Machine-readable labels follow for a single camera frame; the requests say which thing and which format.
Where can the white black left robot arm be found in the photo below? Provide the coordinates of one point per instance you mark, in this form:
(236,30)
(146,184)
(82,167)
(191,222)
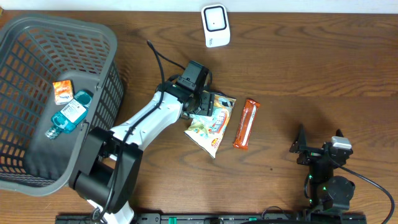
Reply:
(106,169)

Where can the grey plastic shopping basket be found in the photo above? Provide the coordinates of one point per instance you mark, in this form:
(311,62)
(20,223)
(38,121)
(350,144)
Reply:
(36,51)

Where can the white barcode scanner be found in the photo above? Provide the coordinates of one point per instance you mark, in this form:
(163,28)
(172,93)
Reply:
(215,25)

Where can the yellow snack bag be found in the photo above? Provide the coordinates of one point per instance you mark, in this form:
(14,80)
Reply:
(208,131)

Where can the orange snack bar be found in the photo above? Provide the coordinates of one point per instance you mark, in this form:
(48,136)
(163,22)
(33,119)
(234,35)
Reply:
(245,126)

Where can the blue mouthwash bottle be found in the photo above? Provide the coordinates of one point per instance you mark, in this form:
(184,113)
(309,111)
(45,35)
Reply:
(67,119)

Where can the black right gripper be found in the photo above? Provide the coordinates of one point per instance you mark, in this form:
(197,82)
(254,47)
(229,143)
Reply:
(300,145)

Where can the small orange carton box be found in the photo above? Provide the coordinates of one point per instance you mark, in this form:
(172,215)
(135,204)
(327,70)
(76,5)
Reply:
(63,92)

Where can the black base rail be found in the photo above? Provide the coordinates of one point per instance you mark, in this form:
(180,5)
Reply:
(230,219)

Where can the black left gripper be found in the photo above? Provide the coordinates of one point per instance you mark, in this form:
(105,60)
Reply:
(205,103)

